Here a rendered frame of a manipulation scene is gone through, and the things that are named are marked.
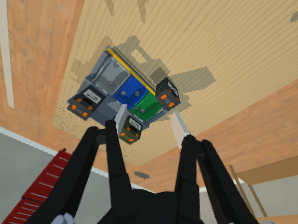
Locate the green bin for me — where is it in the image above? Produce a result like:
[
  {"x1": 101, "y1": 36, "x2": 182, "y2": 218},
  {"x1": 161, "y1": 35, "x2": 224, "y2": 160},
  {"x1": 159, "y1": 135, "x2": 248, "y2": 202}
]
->
[{"x1": 130, "y1": 91, "x2": 162, "y2": 122}]

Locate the blue open bin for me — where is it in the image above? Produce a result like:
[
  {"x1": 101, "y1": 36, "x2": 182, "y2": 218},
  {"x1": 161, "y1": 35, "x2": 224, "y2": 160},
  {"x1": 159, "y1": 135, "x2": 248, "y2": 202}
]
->
[{"x1": 114, "y1": 75, "x2": 149, "y2": 110}]

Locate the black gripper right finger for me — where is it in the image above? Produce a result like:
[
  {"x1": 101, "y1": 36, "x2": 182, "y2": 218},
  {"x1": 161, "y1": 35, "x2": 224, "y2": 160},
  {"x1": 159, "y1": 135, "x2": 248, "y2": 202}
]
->
[{"x1": 171, "y1": 111, "x2": 260, "y2": 224}]

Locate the grey open bin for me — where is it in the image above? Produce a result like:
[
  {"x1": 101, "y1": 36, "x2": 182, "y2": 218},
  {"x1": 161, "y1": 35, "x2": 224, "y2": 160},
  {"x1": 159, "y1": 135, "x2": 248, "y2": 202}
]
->
[{"x1": 93, "y1": 56, "x2": 131, "y2": 96}]

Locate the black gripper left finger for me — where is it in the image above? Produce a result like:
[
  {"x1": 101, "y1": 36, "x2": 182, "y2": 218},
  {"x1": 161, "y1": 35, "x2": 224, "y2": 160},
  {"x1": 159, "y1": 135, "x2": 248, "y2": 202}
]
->
[{"x1": 24, "y1": 104, "x2": 142, "y2": 224}]

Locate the yellow bar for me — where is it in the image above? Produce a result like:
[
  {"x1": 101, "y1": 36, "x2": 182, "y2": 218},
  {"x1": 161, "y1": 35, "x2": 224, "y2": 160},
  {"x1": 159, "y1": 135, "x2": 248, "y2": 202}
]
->
[{"x1": 107, "y1": 48, "x2": 155, "y2": 96}]

